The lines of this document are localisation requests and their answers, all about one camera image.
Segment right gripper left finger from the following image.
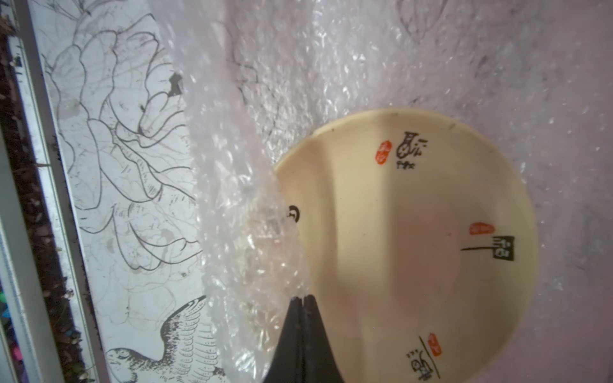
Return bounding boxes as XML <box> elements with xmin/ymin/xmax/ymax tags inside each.
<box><xmin>263</xmin><ymin>297</ymin><xmax>303</xmax><ymax>383</ymax></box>

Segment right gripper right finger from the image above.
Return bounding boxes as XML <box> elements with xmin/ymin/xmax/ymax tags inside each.
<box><xmin>303</xmin><ymin>295</ymin><xmax>344</xmax><ymax>383</ymax></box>

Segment cream dinner plate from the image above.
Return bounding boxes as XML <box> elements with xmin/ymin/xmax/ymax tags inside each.
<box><xmin>276</xmin><ymin>108</ymin><xmax>539</xmax><ymax>382</ymax></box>

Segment clear bubble wrap sheet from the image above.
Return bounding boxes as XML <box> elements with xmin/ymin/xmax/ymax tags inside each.
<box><xmin>150</xmin><ymin>1</ymin><xmax>612</xmax><ymax>382</ymax></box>

